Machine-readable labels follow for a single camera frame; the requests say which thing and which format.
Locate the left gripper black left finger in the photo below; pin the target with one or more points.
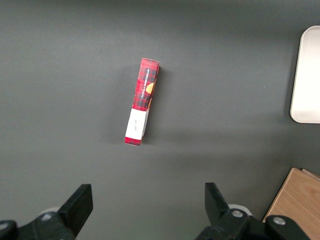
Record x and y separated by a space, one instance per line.
75 210

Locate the oak wooden drawer cabinet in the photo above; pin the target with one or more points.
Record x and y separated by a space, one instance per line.
297 200

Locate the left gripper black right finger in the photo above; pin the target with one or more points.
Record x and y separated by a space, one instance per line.
217 210

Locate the red tartan shortbread box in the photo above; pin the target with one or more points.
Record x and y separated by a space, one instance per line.
143 100

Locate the beige plastic tray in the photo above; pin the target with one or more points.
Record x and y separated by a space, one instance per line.
308 80

